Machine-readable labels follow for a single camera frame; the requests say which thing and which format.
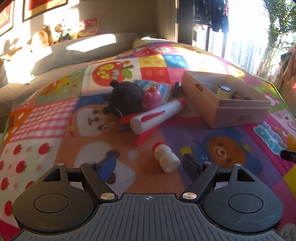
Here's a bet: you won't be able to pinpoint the boy figure keychain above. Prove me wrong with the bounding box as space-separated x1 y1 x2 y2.
231 92 251 100

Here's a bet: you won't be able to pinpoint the white pillow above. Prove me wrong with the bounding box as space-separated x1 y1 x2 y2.
30 33 137 75

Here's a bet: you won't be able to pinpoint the orange plush toy on ledge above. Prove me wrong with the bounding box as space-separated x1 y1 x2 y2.
28 25 54 48

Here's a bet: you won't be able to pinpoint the framed red wall picture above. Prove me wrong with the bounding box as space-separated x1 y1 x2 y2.
0 1 15 36

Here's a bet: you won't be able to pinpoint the small white yogurt bottle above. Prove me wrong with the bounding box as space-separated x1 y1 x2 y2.
152 142 181 173

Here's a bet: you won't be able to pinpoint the yellow pudding toy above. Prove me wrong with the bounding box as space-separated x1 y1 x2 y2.
216 85 232 99

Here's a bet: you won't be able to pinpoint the white cardboard box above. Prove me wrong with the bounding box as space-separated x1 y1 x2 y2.
181 71 270 128

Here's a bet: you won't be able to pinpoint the pink cartoon squishy toy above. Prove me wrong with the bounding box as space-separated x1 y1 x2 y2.
142 86 162 110

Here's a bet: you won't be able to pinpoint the blue white tissue pack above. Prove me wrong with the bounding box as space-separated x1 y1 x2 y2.
133 79 171 104

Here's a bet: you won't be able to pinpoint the colourful cartoon play mat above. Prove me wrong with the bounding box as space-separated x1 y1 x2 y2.
1 42 295 240

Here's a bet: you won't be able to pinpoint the black plush toy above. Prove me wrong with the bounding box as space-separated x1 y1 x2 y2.
102 80 144 118

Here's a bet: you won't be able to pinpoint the hanging dark clothes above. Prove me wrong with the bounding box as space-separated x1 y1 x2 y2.
195 0 229 33

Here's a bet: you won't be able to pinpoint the red picture book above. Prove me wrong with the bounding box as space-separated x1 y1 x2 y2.
78 19 99 38

